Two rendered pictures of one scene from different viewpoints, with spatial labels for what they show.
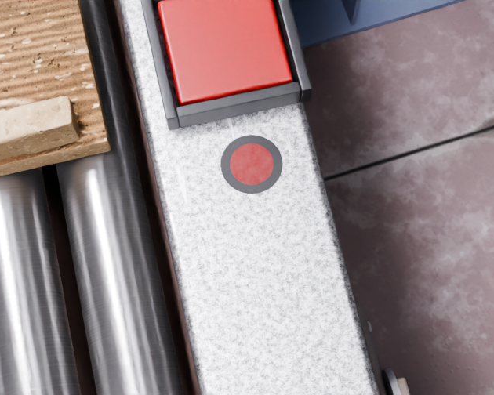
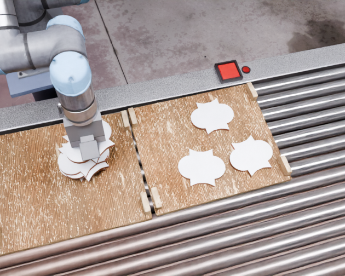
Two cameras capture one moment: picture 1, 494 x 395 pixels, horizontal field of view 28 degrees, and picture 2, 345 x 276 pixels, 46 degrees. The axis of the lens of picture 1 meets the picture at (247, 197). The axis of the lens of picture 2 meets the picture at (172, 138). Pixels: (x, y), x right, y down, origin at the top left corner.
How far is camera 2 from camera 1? 1.16 m
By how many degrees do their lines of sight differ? 35
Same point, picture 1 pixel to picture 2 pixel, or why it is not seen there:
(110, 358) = (277, 85)
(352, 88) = not seen: hidden behind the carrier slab
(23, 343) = (278, 95)
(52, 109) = (249, 84)
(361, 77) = not seen: hidden behind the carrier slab
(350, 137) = not seen: hidden behind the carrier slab
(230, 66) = (233, 69)
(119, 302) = (270, 84)
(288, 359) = (273, 65)
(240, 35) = (228, 68)
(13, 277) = (269, 97)
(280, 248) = (258, 66)
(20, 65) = (238, 95)
